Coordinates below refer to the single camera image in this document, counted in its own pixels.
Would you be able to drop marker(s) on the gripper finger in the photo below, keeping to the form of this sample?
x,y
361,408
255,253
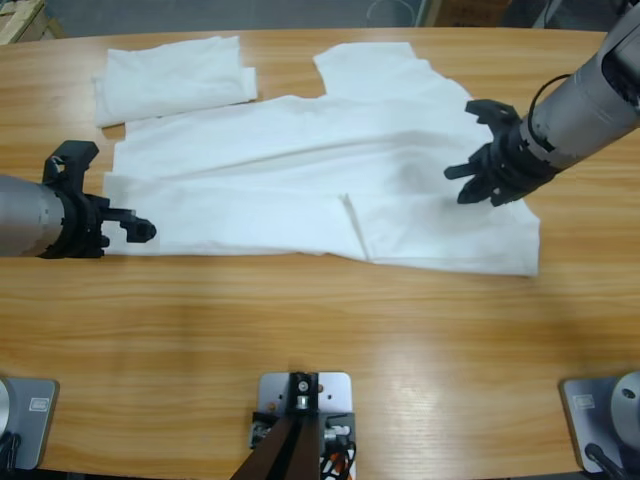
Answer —
x,y
142,232
475,192
465,171
125,215

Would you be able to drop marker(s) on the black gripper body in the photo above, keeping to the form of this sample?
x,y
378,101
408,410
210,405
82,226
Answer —
x,y
80,225
515,165

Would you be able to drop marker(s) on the white t-shirt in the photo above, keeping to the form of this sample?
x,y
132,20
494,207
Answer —
x,y
300,175

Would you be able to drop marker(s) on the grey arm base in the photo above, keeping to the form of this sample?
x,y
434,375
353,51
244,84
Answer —
x,y
35,425
590,415

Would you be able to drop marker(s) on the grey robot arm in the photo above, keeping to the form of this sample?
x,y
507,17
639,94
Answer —
x,y
25,215
585,110

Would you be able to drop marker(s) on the folded white cloth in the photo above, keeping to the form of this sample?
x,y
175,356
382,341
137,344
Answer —
x,y
170,80

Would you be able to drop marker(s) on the cardboard box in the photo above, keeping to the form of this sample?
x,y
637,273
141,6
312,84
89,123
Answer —
x,y
472,11

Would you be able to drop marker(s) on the wooden crate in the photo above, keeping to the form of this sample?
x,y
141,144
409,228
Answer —
x,y
25,20

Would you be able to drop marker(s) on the orange clamp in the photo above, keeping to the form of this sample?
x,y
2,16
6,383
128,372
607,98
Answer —
x,y
339,457

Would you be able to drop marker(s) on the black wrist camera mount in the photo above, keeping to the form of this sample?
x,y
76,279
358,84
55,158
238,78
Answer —
x,y
75,152
492,112

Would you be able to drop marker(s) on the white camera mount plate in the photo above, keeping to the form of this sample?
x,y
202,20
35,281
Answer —
x,y
335,395

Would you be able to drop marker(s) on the dark camera post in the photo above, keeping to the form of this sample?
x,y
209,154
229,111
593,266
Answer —
x,y
285,450

